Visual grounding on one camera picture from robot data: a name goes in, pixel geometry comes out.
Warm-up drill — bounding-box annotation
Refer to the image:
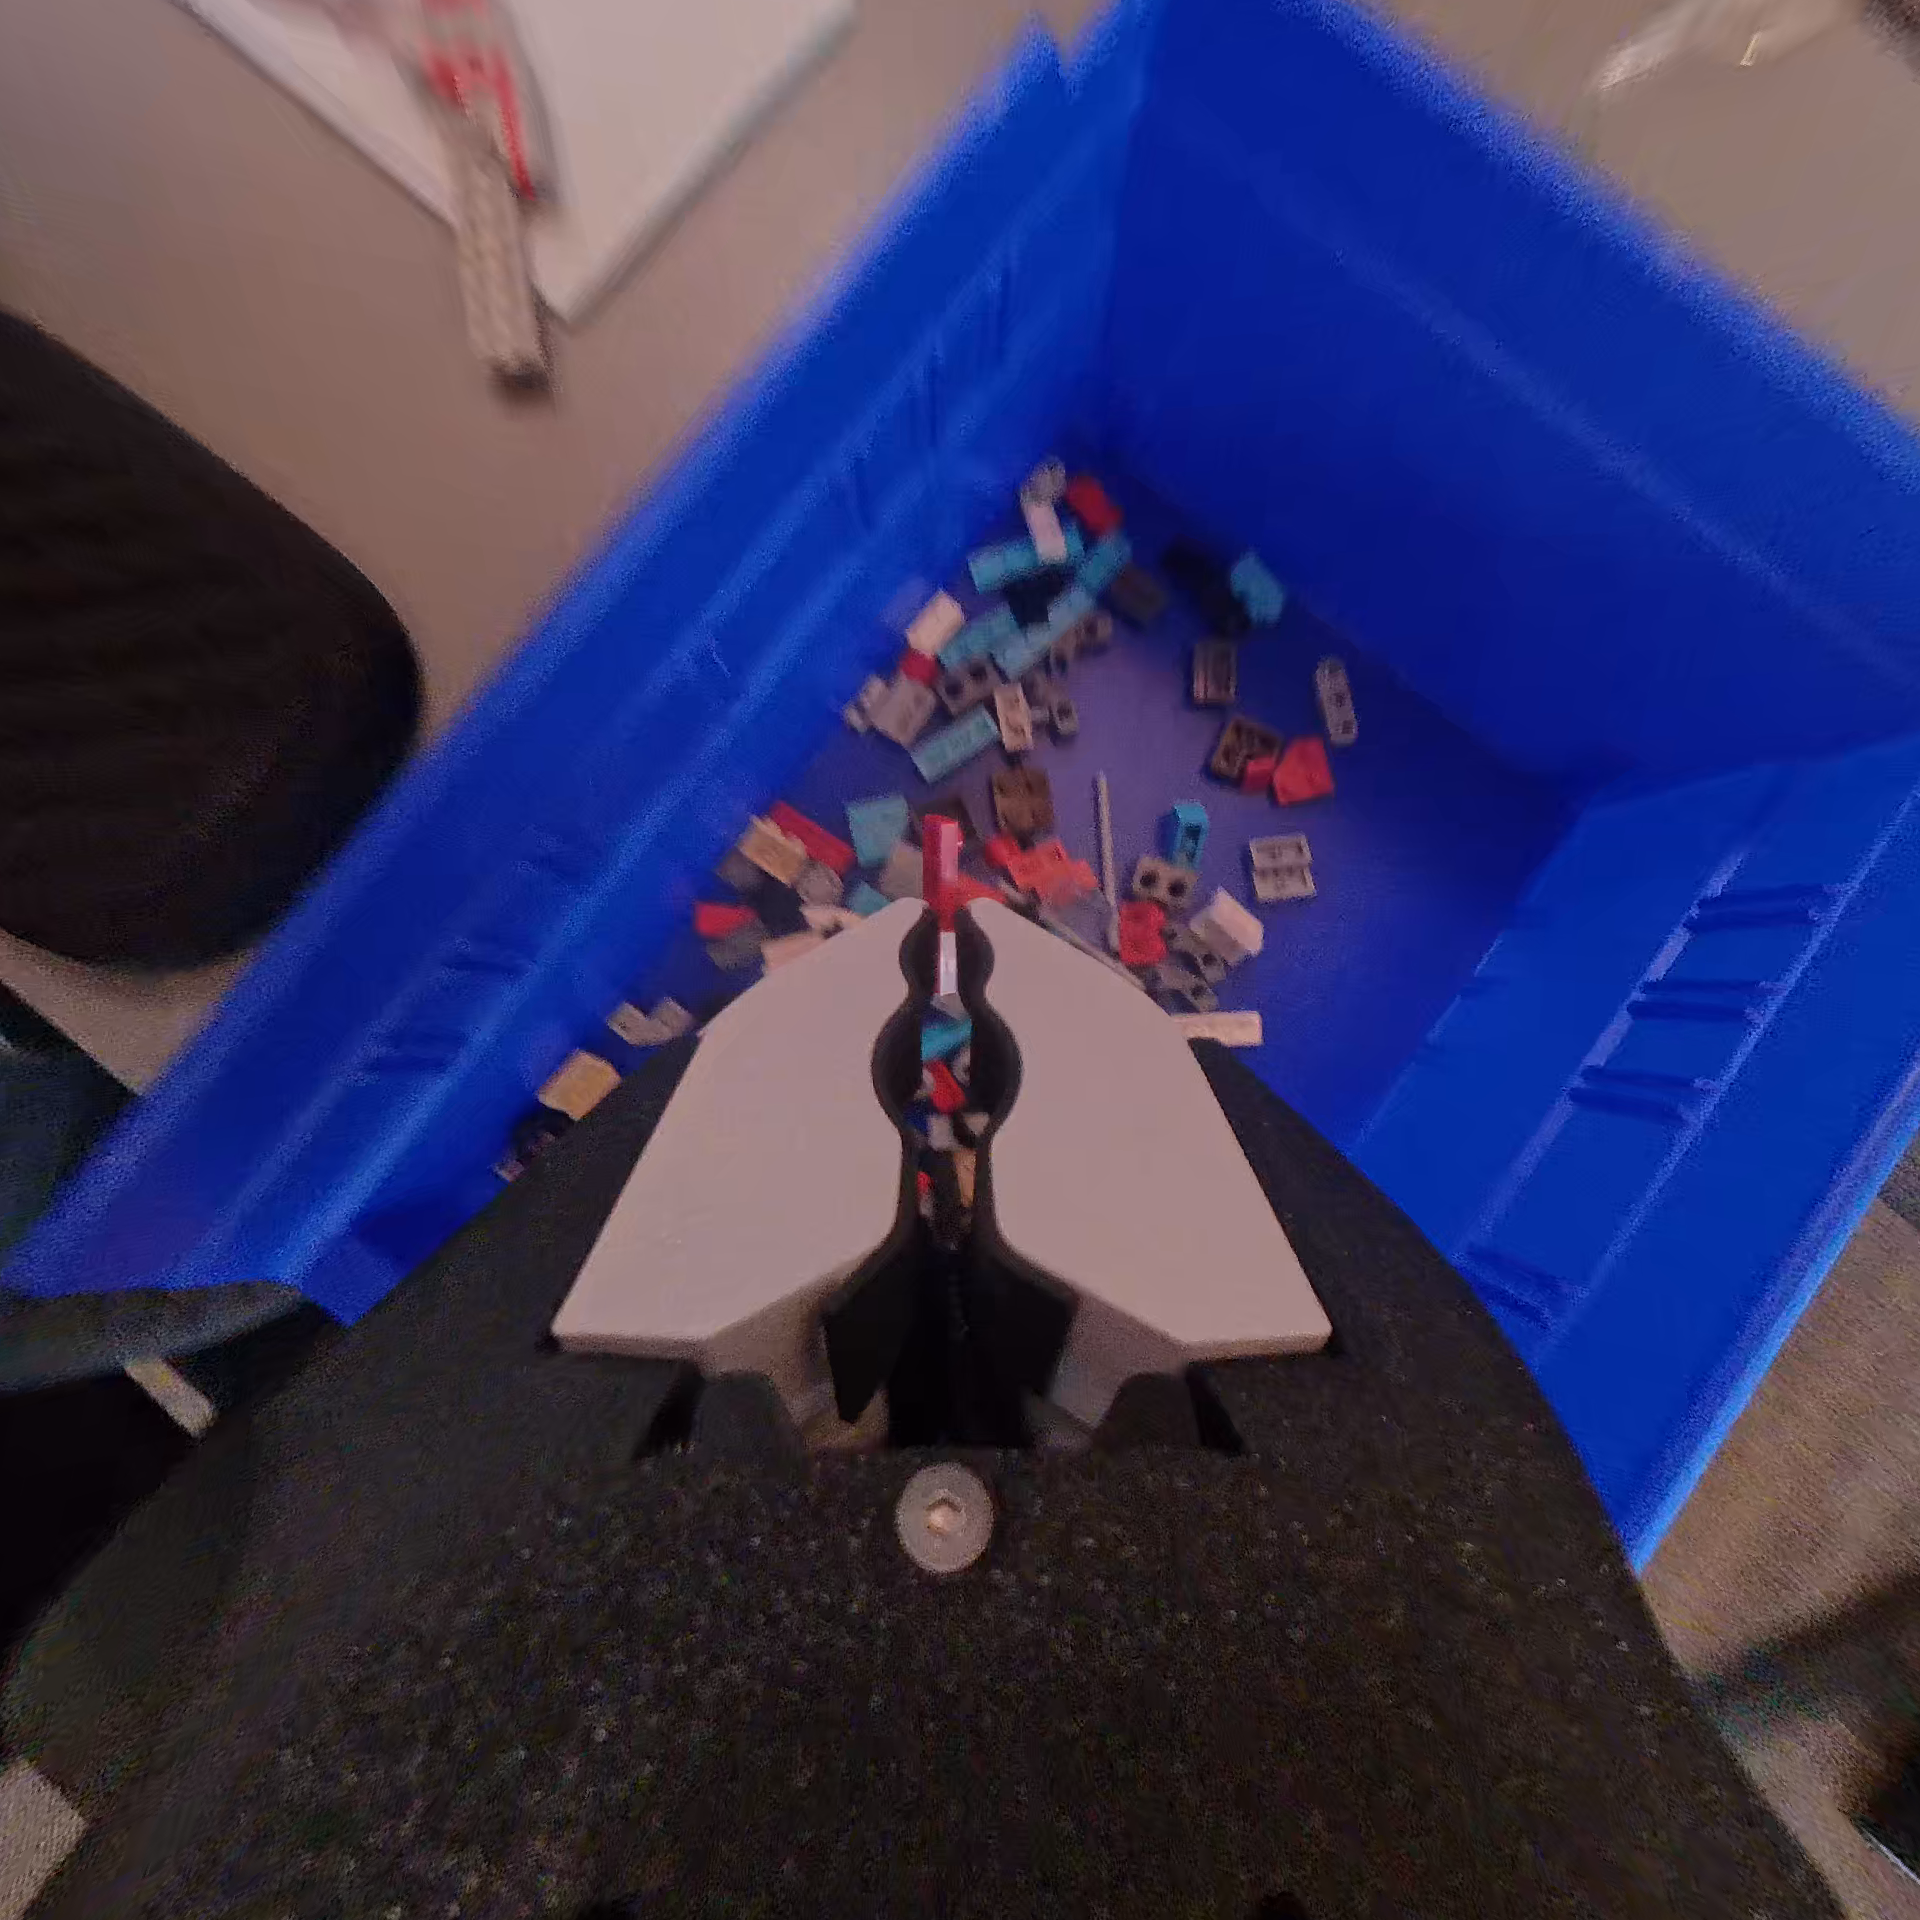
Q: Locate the black oval pad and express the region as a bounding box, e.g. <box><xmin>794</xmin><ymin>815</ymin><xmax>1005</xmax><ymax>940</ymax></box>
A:
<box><xmin>0</xmin><ymin>307</ymin><xmax>425</xmax><ymax>972</ymax></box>

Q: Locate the pile of lego bricks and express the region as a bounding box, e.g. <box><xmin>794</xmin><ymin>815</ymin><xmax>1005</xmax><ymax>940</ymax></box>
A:
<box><xmin>498</xmin><ymin>454</ymin><xmax>1370</xmax><ymax>1191</ymax></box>

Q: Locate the red and white lego piece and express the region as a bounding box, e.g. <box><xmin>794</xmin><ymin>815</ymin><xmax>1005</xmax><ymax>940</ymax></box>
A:
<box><xmin>920</xmin><ymin>813</ymin><xmax>976</xmax><ymax>1002</ymax></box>

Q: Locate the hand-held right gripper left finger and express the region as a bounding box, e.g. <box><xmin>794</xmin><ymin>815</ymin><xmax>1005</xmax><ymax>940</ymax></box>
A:
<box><xmin>549</xmin><ymin>896</ymin><xmax>934</xmax><ymax>1426</ymax></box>

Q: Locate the large blue plastic bin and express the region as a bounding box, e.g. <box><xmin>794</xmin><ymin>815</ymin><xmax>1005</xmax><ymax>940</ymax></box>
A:
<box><xmin>0</xmin><ymin>0</ymin><xmax>1920</xmax><ymax>1573</ymax></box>

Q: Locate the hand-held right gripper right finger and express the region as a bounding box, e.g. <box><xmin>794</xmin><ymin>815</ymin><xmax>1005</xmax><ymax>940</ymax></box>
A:
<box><xmin>957</xmin><ymin>896</ymin><xmax>1337</xmax><ymax>1389</ymax></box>

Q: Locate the white instruction booklet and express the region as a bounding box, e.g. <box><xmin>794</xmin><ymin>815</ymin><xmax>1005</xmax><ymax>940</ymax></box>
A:
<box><xmin>176</xmin><ymin>0</ymin><xmax>860</xmax><ymax>327</ymax></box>

